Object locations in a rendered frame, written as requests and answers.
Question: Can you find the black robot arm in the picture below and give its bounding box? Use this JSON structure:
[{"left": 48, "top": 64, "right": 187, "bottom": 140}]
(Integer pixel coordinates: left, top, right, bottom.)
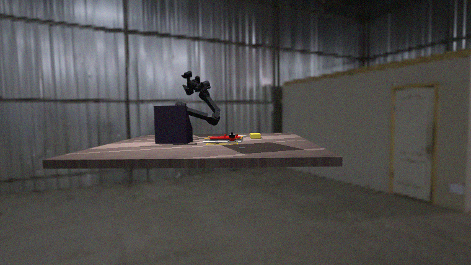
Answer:
[{"left": 175, "top": 76, "right": 221, "bottom": 126}]

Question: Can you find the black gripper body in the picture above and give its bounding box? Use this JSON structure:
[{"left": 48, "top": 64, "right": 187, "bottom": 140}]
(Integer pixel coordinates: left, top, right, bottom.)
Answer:
[{"left": 184, "top": 71, "right": 197, "bottom": 95}]

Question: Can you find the yellow rectangular block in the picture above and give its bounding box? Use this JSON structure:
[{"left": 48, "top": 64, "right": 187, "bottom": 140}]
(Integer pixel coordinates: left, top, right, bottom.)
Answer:
[{"left": 250, "top": 133, "right": 261, "bottom": 139}]

